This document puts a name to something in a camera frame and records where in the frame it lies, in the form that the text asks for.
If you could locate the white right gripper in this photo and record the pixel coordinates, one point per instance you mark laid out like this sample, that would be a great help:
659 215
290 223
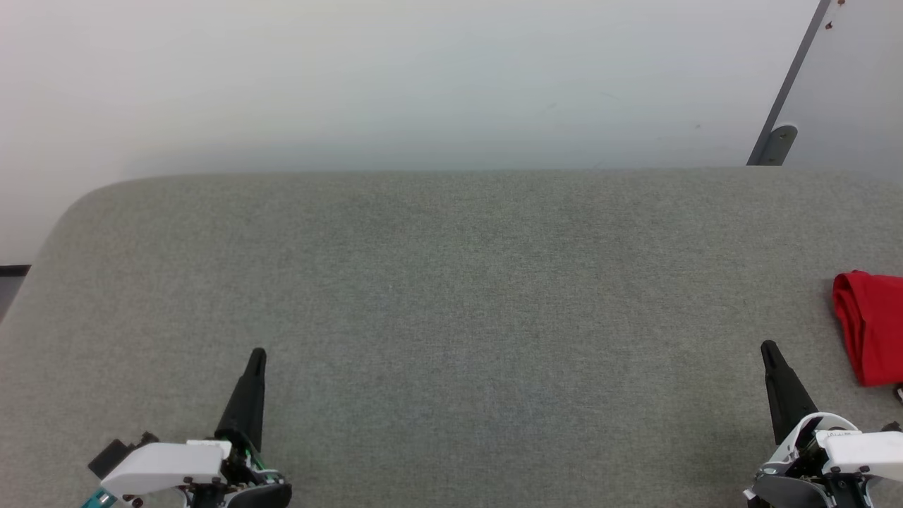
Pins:
861 451

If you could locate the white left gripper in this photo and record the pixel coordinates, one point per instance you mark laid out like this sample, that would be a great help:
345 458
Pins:
169 466

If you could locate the red and white jersey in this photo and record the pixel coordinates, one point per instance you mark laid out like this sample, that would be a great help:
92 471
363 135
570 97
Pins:
875 324

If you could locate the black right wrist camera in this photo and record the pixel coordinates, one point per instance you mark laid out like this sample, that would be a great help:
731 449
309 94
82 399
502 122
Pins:
894 427

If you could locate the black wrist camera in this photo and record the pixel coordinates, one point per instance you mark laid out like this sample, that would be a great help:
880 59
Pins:
113 455
894 427

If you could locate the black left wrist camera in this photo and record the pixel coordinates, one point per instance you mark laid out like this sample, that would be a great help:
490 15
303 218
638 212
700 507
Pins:
113 455

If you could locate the grey metal post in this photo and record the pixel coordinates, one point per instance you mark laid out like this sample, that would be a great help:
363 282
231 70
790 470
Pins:
783 106

